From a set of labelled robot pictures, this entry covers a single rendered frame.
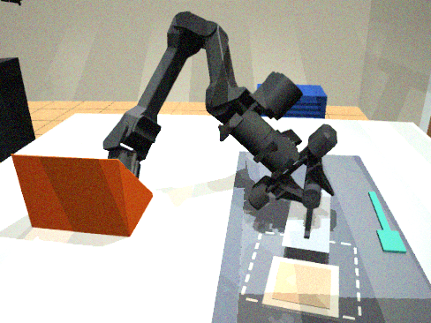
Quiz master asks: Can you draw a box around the teal trowel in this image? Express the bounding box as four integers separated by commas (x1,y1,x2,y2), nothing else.
368,192,407,254

